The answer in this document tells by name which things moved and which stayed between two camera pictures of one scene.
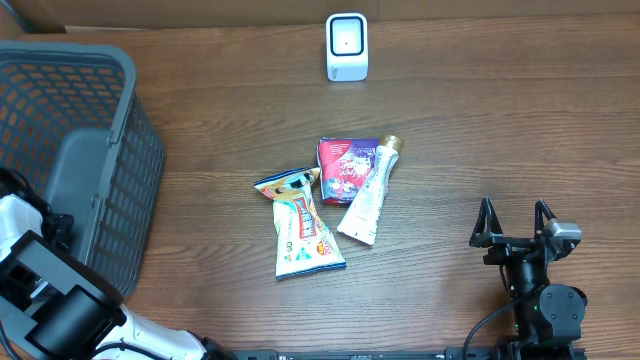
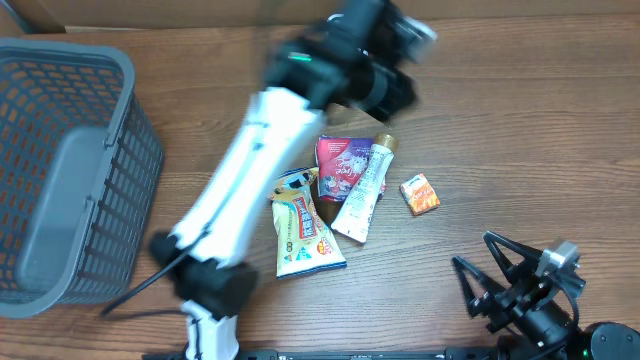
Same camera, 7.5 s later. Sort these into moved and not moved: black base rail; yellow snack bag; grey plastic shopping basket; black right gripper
Moved: black right gripper
Not moved: grey plastic shopping basket; yellow snack bag; black base rail
